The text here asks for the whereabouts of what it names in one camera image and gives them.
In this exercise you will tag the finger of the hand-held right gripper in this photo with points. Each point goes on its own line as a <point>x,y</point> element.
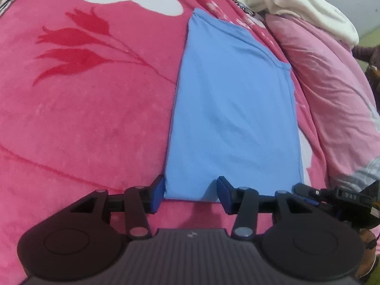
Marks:
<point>307,194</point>

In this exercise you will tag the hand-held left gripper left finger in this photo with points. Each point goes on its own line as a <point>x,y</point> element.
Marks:
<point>158,194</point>

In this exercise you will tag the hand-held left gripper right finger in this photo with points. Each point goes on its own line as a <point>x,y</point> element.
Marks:
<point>224,196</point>

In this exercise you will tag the blue shirt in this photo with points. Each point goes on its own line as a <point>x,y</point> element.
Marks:
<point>234,109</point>

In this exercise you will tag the person's right hand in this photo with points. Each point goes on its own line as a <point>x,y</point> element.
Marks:
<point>368,261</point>

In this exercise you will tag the pink floral bed sheet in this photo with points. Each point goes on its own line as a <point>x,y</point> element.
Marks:
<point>89,109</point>

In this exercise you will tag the pale pink floral quilt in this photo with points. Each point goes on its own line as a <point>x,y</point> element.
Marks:
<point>326,80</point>

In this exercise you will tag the white fleece blanket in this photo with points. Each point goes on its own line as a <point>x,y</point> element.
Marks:
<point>297,0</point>

